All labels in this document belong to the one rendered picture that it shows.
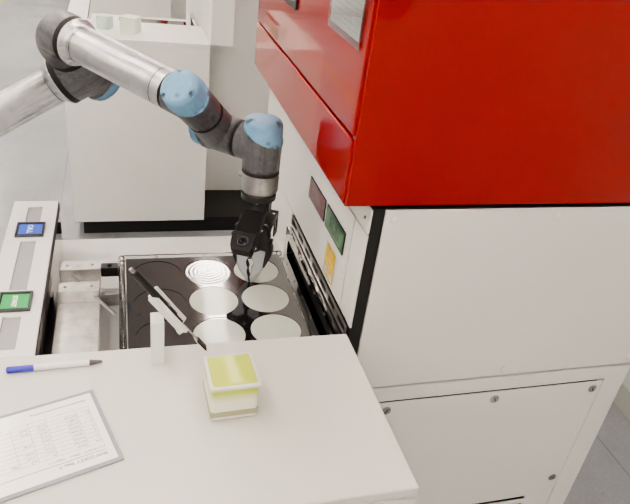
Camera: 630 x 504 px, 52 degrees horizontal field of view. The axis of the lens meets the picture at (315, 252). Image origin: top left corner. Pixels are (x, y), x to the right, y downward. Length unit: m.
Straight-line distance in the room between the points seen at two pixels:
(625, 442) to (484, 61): 1.97
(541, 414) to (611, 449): 1.12
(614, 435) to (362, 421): 1.83
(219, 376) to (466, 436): 0.72
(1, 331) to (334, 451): 0.59
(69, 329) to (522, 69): 0.92
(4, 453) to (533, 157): 0.92
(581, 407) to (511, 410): 0.19
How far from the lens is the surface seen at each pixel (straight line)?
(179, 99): 1.17
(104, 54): 1.33
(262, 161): 1.24
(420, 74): 0.99
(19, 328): 1.20
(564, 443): 1.71
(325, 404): 1.04
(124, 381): 1.06
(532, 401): 1.54
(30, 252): 1.41
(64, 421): 1.01
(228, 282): 1.40
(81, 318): 1.34
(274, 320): 1.30
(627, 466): 2.66
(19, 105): 1.60
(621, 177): 1.28
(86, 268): 1.43
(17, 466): 0.97
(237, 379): 0.96
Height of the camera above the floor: 1.68
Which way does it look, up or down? 30 degrees down
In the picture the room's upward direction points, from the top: 8 degrees clockwise
